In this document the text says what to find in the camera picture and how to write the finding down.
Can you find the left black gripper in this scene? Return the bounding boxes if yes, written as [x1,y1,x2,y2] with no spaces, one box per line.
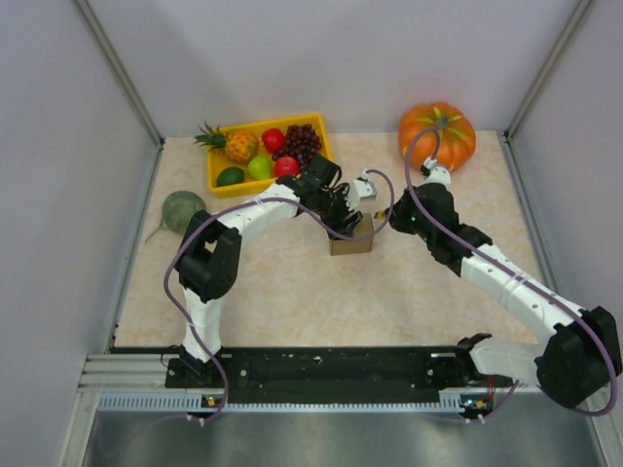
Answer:
[312,183,361,240]

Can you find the brown cardboard express box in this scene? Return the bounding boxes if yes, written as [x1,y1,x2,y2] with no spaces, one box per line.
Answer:
[329,213,374,256]

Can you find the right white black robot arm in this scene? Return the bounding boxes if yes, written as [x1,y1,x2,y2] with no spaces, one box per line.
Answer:
[385,183,622,410]

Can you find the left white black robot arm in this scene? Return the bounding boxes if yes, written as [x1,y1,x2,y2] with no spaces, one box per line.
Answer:
[175,157,377,386]

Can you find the red toy apple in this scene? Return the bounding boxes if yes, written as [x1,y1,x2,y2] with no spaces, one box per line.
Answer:
[274,156,301,178]

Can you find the purple toy grapes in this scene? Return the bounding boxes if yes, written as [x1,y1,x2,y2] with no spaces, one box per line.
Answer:
[272,124,323,168]

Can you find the green toy pear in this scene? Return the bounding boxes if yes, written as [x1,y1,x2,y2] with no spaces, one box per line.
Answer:
[247,156,273,180]

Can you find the orange toy pumpkin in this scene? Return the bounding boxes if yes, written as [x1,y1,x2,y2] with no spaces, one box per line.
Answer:
[398,101,476,172]

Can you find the red toy tomato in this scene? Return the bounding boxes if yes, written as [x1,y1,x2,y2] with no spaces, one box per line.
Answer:
[262,128,285,154]

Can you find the green toy lime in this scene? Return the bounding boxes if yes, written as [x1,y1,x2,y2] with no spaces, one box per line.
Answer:
[216,166,245,187]

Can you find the toy pineapple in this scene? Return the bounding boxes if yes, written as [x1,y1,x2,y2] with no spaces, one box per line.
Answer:
[194,122,259,164]

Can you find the yellow plastic tray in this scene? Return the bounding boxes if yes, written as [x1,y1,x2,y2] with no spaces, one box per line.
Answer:
[204,114,338,198]

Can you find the green toy melon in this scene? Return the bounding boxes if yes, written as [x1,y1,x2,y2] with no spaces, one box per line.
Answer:
[144,190,206,243]

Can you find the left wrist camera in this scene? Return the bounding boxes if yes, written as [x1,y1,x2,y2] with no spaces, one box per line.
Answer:
[346,170,378,211]

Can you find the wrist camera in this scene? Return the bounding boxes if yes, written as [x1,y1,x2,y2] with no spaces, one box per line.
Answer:
[346,170,378,211]
[421,157,452,187]

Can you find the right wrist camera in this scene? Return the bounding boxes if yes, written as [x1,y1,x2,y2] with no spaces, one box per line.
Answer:
[421,157,452,187]

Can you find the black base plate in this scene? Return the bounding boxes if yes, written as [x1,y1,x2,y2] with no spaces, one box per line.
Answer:
[165,346,512,406]

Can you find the aluminium rail frame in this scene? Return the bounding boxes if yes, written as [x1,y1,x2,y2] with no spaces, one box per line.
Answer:
[77,352,610,393]

